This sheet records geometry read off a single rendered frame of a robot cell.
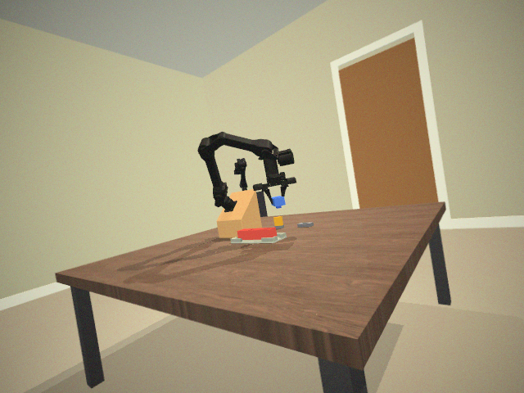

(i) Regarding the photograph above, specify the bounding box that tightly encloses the red long block with rectangular slots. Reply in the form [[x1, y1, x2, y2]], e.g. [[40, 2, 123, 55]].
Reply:
[[237, 228, 277, 240]]

